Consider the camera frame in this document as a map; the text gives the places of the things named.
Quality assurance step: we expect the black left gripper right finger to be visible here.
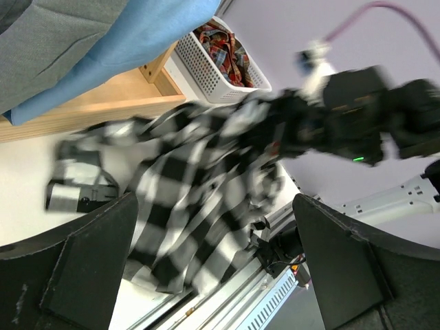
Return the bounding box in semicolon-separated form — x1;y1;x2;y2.
293;195;439;329

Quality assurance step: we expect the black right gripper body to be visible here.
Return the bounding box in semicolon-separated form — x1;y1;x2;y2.
240;89;330;162

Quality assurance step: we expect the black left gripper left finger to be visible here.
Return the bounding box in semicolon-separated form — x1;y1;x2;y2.
1;193;138;329

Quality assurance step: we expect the black white checkered shirt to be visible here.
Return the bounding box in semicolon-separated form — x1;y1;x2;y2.
45;92;283;294

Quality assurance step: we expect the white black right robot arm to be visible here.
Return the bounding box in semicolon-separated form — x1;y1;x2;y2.
238;66;439;166

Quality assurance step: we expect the red plaid shirt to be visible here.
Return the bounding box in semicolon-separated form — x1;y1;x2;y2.
193;19;254;88

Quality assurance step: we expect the blue shirt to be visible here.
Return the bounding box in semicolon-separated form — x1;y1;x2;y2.
4;0;220;126

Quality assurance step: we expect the grey shirt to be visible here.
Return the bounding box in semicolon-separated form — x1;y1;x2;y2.
1;0;127;113

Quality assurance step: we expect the white plastic basket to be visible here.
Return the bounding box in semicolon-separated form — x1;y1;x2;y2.
176;16;272;103

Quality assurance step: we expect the wooden clothes rack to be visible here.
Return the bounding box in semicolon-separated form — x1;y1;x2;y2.
1;43;186;142

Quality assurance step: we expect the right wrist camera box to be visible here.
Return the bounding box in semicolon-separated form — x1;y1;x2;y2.
297;40;336;97

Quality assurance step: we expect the slotted grey cable duct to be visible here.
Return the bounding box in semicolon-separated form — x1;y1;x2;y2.
236;270;298;330

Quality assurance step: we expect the aluminium mounting rail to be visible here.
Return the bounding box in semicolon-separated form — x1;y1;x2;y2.
126;199;310;330

